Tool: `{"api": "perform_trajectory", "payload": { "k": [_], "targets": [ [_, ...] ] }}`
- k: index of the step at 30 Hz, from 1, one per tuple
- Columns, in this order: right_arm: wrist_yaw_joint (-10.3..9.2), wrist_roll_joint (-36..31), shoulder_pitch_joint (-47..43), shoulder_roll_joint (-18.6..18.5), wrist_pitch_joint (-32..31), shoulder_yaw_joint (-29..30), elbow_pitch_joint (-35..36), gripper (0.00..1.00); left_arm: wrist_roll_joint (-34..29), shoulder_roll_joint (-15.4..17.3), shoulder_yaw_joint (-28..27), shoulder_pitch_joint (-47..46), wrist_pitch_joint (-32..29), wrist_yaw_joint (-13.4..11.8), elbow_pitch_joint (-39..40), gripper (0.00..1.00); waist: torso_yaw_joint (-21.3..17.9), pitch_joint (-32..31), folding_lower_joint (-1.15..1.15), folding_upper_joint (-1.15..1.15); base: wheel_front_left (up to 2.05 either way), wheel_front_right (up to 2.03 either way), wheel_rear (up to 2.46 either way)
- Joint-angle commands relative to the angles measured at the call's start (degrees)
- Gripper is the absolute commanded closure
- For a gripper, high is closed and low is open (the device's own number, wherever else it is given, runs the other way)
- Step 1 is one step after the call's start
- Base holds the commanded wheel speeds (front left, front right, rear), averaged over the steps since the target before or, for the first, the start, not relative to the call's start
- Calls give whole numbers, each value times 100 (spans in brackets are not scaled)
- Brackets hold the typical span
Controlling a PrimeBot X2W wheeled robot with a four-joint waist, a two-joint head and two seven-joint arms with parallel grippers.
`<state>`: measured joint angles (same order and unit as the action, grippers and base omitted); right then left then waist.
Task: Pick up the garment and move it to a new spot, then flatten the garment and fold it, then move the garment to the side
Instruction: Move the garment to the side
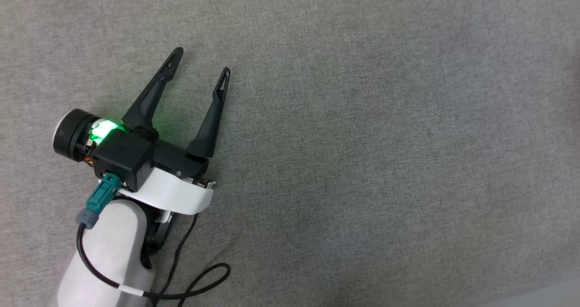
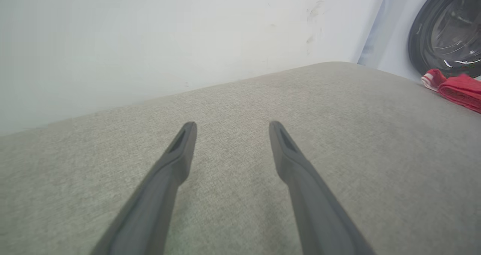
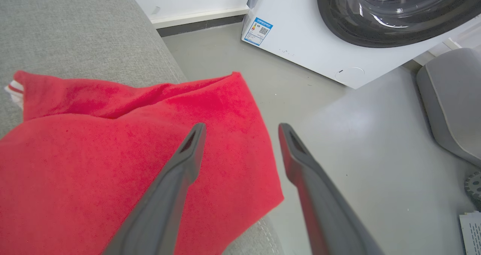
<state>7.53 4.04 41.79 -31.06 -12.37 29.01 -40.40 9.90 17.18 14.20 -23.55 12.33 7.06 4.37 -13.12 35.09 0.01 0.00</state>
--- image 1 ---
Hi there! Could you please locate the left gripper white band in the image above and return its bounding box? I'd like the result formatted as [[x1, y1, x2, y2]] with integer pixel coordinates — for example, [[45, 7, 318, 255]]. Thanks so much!
[[53, 47, 231, 216]]

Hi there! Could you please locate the thin black cable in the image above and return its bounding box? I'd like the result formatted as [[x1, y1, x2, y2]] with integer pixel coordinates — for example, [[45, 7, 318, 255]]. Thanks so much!
[[152, 213, 199, 307]]

